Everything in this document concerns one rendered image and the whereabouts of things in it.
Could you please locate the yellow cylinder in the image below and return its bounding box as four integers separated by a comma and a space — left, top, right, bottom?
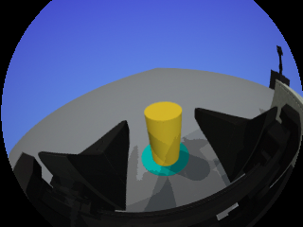
144, 102, 182, 166

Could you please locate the cyan circle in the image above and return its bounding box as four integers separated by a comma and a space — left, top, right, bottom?
143, 144, 189, 177

